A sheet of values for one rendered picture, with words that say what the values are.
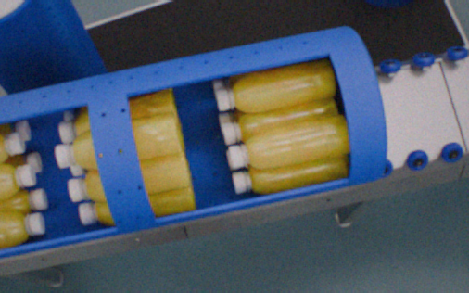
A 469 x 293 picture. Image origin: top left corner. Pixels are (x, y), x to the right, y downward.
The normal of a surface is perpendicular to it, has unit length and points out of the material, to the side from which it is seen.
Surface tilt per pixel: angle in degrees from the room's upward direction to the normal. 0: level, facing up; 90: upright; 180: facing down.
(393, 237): 0
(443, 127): 0
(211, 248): 0
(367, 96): 14
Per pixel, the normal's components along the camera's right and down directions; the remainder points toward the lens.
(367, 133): 0.12, 0.37
